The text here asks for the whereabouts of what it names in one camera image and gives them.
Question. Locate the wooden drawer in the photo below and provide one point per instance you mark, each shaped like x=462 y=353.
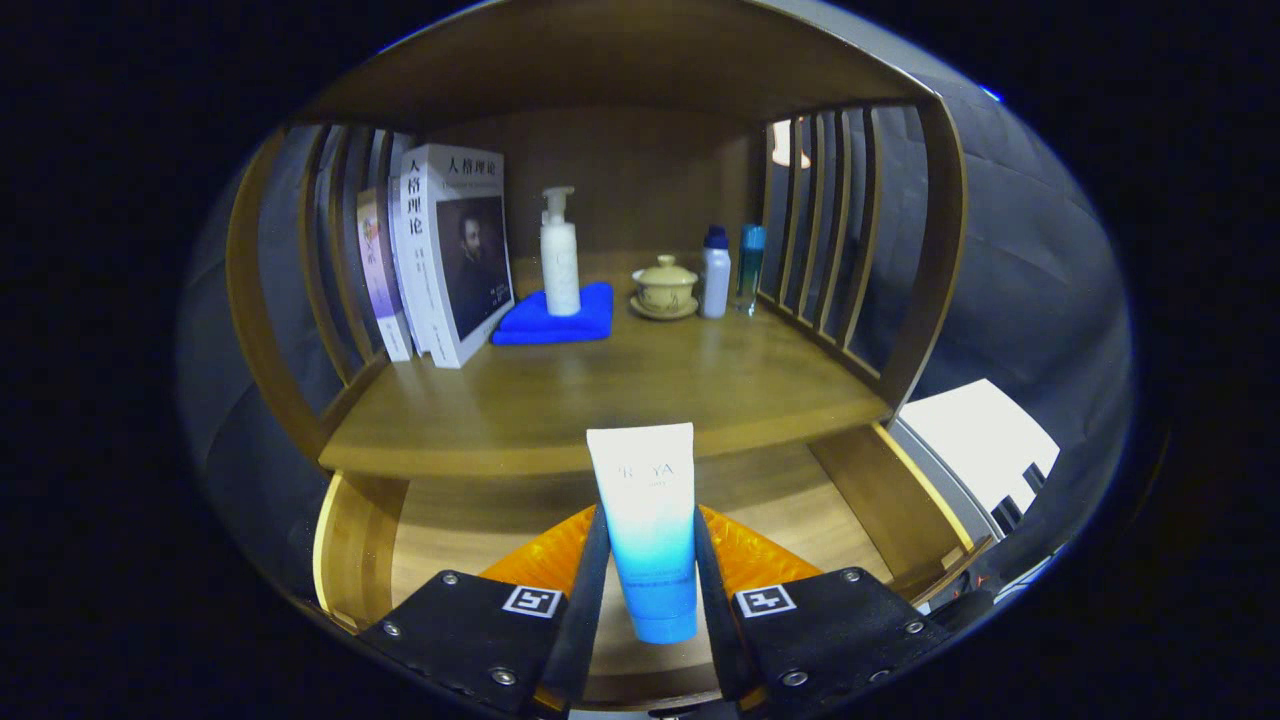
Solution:
x=480 y=520

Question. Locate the blue folded cloth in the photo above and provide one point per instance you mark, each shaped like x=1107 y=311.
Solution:
x=550 y=328

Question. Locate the large white portrait book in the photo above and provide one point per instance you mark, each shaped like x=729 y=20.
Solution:
x=470 y=260

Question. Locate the wooden countertop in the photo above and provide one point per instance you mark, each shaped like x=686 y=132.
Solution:
x=640 y=390

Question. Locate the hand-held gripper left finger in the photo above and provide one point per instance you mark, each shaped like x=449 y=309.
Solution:
x=590 y=620

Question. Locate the white pump bottle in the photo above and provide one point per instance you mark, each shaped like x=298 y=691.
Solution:
x=560 y=270

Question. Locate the yellow lidded teacup with saucer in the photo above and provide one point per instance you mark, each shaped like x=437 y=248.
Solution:
x=665 y=285

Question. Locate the black backdrop cloth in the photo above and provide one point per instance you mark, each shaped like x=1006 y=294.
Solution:
x=1030 y=280

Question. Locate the clear bottle teal cap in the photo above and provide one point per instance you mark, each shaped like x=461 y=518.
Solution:
x=752 y=238

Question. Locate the white bottle dark blue cap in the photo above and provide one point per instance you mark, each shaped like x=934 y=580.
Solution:
x=716 y=280

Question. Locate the thin white book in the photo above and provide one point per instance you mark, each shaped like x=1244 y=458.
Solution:
x=397 y=260

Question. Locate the white and blue tube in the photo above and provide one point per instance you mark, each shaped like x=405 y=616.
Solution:
x=645 y=520

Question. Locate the purple book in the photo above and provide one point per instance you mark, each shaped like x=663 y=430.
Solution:
x=380 y=280

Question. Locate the wooden cabinet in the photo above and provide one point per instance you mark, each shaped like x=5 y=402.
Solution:
x=620 y=60

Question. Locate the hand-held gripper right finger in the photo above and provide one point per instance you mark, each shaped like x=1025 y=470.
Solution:
x=712 y=620

